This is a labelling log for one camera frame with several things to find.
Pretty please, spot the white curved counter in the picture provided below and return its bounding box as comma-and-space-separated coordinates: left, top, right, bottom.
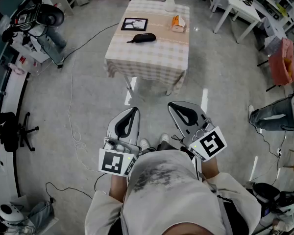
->
0, 43, 31, 198

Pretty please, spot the beige checked tablecloth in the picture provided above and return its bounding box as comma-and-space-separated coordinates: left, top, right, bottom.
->
103, 0, 191, 95

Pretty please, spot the orange tissue pack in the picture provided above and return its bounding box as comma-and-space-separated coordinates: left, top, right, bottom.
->
171, 15, 188, 33

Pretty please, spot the right hand-held gripper cable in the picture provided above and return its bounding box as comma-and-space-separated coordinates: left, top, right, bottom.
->
192, 154, 203, 182

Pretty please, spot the person's right forearm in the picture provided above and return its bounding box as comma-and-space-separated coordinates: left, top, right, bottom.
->
200, 158, 221, 183

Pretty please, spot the white vase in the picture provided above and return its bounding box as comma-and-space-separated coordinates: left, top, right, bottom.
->
164, 0, 176, 12

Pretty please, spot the black framed antler picture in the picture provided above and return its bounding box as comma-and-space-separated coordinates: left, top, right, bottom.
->
121, 17, 149, 32

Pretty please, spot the black glasses case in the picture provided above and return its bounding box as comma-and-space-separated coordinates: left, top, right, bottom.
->
126, 32, 157, 44

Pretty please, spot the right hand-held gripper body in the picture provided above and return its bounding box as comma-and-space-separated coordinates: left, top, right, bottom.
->
184, 117, 228, 163

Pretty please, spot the person's white shirt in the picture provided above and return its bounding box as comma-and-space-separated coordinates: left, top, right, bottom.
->
84, 149, 262, 235

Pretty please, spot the pink plush toy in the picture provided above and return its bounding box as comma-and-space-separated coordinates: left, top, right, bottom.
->
7, 62, 25, 75

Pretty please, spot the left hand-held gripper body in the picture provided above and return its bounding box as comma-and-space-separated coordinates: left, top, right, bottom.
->
98, 136, 142, 178

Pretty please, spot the white floor cable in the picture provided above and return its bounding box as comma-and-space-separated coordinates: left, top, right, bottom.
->
67, 48, 101, 173

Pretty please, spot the black floor cable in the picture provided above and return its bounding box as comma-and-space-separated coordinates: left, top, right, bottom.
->
45, 172, 109, 203
57, 22, 120, 70

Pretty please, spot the pink jacket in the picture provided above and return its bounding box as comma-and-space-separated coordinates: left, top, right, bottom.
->
268, 38, 294, 87

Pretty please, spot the person's left forearm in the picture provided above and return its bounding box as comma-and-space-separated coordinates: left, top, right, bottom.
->
108, 173, 128, 204

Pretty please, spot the person's white left shoe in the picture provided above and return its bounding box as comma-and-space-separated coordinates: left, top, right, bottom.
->
139, 138, 150, 151

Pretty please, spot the row of clear water jugs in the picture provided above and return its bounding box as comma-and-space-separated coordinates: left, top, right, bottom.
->
14, 53, 44, 77

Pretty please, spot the black office chair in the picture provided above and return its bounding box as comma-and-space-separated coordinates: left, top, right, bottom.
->
0, 111, 40, 153

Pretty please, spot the white desk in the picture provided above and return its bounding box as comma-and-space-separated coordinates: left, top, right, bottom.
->
209, 0, 263, 44

